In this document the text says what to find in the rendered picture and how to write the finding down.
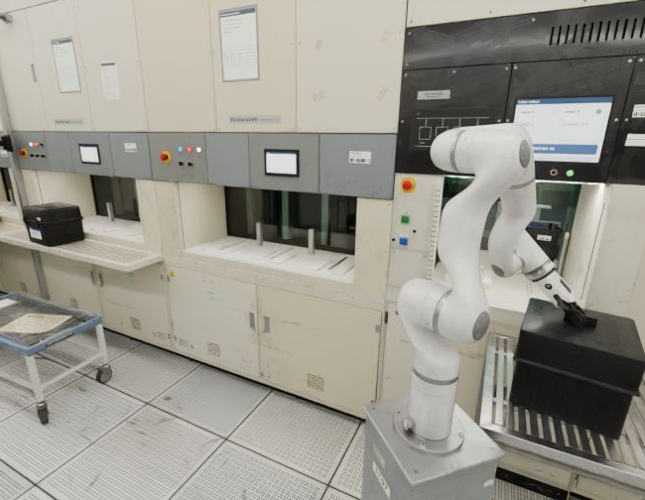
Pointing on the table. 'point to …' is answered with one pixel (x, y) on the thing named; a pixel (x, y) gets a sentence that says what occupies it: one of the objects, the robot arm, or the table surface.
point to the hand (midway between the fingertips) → (578, 315)
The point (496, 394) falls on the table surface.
